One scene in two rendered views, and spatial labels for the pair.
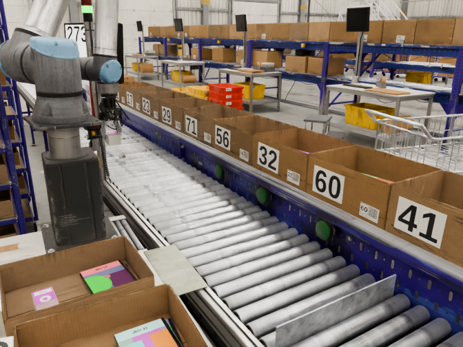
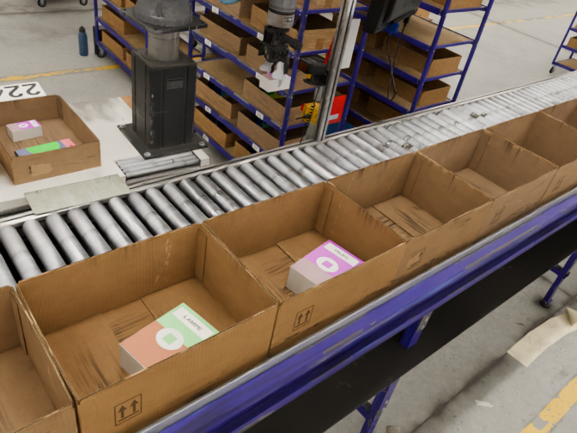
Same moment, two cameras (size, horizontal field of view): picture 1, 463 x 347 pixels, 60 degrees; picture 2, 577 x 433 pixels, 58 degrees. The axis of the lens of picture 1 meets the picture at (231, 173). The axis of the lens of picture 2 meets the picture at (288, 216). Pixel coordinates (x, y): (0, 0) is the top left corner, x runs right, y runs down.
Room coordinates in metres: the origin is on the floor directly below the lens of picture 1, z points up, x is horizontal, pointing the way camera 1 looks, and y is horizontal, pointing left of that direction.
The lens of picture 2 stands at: (1.50, -1.23, 1.78)
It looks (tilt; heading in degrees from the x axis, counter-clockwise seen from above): 36 degrees down; 76
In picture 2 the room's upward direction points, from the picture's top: 12 degrees clockwise
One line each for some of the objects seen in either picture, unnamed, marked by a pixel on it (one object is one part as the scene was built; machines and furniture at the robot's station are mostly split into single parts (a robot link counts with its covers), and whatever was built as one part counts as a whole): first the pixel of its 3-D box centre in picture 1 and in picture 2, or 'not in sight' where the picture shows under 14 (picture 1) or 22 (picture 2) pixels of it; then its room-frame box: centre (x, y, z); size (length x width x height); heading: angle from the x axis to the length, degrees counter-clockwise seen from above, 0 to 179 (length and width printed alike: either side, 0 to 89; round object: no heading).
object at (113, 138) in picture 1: (111, 137); (275, 82); (1.81, 0.56, 1.04); 0.10 x 0.06 x 0.05; 32
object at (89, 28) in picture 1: (96, 113); (335, 57); (2.06, 0.70, 1.11); 0.12 x 0.05 x 0.88; 32
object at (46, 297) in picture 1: (46, 305); (25, 131); (0.94, 0.52, 0.78); 0.10 x 0.06 x 0.05; 34
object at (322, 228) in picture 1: (322, 230); not in sight; (1.35, -0.34, 0.81); 0.07 x 0.01 x 0.07; 32
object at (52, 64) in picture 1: (55, 64); not in sight; (1.41, 0.60, 1.40); 0.17 x 0.15 x 0.18; 56
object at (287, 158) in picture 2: (165, 185); (323, 187); (2.02, 0.35, 0.72); 0.52 x 0.05 x 0.05; 122
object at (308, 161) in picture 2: (160, 182); (335, 183); (2.08, 0.39, 0.72); 0.52 x 0.05 x 0.05; 122
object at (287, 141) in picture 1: (301, 156); (300, 259); (1.79, -0.33, 0.96); 0.39 x 0.29 x 0.17; 32
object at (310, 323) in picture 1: (340, 311); not in sight; (0.94, -0.31, 0.76); 0.46 x 0.01 x 0.09; 122
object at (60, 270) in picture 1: (76, 285); (39, 136); (1.00, 0.45, 0.80); 0.38 x 0.28 x 0.10; 121
